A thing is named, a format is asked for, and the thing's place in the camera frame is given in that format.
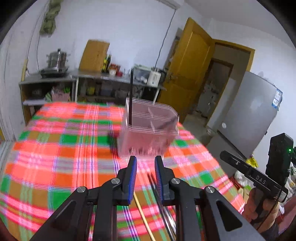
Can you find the pink utensil basket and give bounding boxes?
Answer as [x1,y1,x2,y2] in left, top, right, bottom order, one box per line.
[117,97,179,159]

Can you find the wooden cutting board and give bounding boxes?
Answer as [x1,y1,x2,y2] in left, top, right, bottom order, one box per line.
[78,40,110,72]

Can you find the small pink basket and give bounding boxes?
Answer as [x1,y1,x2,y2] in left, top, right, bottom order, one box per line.
[51,89,71,102]

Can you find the grey refrigerator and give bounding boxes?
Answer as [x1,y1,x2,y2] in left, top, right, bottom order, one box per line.
[207,71,283,160]

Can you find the dark sauce bottle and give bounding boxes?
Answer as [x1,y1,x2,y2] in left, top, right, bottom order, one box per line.
[105,54,111,73]

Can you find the induction cooker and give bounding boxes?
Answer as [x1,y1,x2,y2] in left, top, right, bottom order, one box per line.
[40,67,68,78]

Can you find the light wooden chopstick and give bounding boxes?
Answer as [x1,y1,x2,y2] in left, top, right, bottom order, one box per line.
[133,192,156,241]

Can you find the steel steamer pot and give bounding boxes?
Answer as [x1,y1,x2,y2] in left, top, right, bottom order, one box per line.
[47,48,68,69]

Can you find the red lidded jar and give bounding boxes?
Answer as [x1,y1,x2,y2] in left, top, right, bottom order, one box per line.
[108,63,120,76]

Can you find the plaid tablecloth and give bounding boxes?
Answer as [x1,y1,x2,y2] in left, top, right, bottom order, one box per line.
[1,102,245,240]

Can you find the person's right hand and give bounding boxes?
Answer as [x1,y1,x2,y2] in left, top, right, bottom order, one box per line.
[242,187,280,224]

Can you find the white electric kettle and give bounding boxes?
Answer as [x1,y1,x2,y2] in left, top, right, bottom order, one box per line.
[147,67,165,87]

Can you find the air conditioner unit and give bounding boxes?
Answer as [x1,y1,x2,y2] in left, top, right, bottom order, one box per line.
[157,0,185,10]

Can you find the yellow wooden door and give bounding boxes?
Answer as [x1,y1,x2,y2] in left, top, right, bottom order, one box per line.
[158,18,215,123]

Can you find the wooden side shelf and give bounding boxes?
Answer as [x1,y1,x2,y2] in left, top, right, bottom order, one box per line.
[18,75,77,125]

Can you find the steel kitchen table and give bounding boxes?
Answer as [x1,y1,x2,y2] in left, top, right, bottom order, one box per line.
[69,69,166,102]

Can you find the green hanging cloth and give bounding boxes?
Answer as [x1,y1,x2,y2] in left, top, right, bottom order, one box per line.
[40,0,62,36]

